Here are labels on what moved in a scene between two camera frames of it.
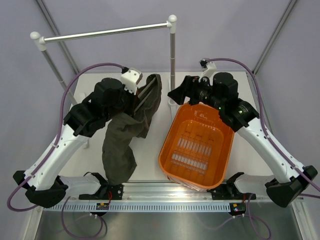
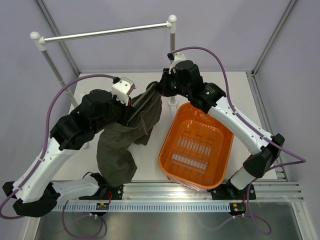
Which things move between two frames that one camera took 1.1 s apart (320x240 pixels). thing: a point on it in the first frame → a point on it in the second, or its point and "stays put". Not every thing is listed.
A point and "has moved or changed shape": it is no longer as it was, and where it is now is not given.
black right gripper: [189, 88] → [163, 86]
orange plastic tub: [196, 149] stays put
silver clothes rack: [41, 41] stays put
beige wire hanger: [148, 95] → [144, 103]
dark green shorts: [122, 129] has moved or changed shape
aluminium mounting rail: [161, 191] stays put
